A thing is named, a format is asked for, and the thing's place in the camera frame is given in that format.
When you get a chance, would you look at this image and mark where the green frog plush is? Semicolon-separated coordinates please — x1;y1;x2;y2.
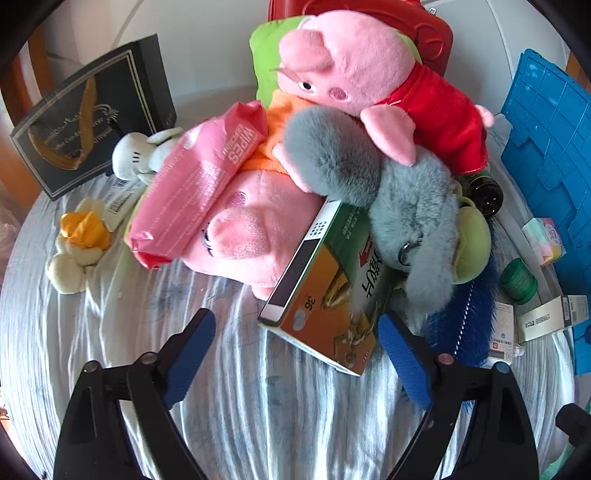
249;15;423;107

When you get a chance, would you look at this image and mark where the red hard carry case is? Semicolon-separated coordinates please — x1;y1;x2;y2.
268;0;454;79

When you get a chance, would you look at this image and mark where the large pink pig plush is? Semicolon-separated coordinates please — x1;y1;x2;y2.
182;90;324;302

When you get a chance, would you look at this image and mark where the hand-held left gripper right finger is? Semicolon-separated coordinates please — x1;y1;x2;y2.
378;311;541;480

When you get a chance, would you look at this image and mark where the brown wooden furniture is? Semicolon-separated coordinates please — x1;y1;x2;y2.
13;36;51;121

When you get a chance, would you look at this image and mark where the white kitty plush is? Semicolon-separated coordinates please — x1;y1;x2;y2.
112;127;183;185

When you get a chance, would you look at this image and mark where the small green jar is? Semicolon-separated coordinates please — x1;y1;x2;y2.
500;257;539;304

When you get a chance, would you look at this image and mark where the blue feather brush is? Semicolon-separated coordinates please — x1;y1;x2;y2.
422;217;499;370

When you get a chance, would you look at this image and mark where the brown bottle green label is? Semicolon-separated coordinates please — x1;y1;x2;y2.
455;168;504;215

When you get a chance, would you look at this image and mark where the white medicine box red mark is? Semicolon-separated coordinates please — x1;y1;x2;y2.
489;302;527;363

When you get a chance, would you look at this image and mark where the pink pig plush red dress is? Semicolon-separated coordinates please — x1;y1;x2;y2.
274;11;496;176

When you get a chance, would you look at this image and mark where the green one-eyed monster plush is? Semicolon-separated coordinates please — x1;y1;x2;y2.
450;180;492;284

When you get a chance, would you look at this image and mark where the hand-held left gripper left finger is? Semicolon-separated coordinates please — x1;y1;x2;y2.
53;308;217;480

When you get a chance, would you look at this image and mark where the cream plush yellow cloth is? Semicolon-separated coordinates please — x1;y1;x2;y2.
46;198;116;295

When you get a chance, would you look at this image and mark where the green yellow carton box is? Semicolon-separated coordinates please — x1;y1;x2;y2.
257;198;402;377

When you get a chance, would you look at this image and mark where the blue plastic crate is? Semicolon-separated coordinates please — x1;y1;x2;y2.
501;48;591;374

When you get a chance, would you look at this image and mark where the light green cloth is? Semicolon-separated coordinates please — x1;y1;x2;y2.
545;445;591;480

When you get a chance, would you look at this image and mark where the pink wipes pack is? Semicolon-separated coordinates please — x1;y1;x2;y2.
124;102;269;269

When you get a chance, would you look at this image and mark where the grey furry plush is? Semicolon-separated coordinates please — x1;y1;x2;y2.
283;108;462;324

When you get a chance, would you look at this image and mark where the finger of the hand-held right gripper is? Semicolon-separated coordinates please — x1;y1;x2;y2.
555;403;591;445

